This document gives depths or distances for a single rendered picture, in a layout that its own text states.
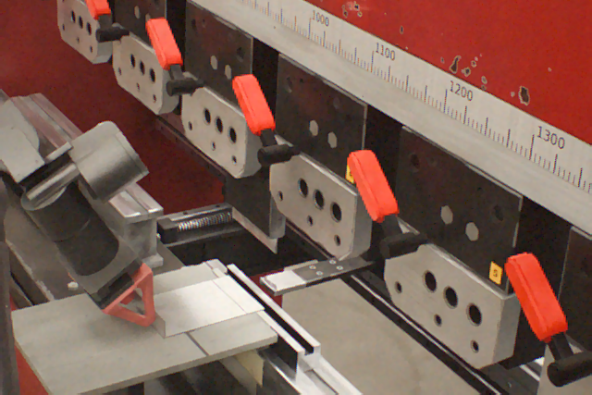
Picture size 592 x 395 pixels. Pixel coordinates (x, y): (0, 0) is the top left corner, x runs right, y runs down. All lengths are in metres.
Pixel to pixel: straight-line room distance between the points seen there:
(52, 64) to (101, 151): 0.92
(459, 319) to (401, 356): 2.11
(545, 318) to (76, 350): 0.60
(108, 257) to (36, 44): 0.90
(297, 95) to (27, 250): 0.72
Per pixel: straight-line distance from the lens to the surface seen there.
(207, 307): 1.30
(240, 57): 1.17
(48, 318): 1.29
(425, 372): 2.99
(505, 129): 0.84
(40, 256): 1.67
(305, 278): 1.36
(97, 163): 1.15
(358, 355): 3.02
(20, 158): 1.14
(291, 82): 1.08
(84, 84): 2.10
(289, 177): 1.10
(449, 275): 0.92
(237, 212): 1.32
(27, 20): 2.02
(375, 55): 0.96
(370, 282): 1.53
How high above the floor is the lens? 1.69
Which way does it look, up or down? 25 degrees down
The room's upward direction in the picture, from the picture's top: 3 degrees clockwise
